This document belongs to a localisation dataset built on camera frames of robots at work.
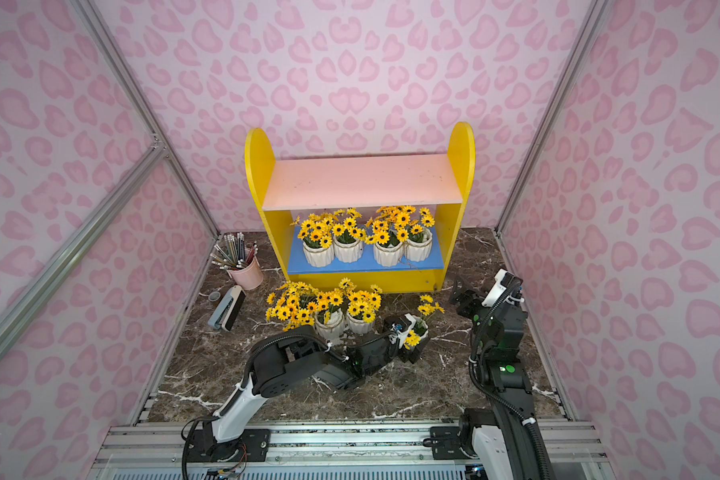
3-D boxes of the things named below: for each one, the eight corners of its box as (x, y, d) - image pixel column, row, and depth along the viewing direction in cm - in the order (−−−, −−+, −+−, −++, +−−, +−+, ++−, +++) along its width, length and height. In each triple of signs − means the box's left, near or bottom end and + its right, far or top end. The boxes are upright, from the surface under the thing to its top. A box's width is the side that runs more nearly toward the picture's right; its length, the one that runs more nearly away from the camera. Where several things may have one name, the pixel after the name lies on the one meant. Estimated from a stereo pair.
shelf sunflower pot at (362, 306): (337, 330, 96) (331, 304, 84) (346, 304, 102) (342, 277, 90) (374, 338, 94) (374, 314, 82) (381, 312, 100) (382, 285, 88)
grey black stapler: (212, 327, 96) (206, 321, 93) (236, 290, 105) (232, 283, 102) (229, 332, 95) (224, 326, 92) (252, 294, 104) (249, 287, 101)
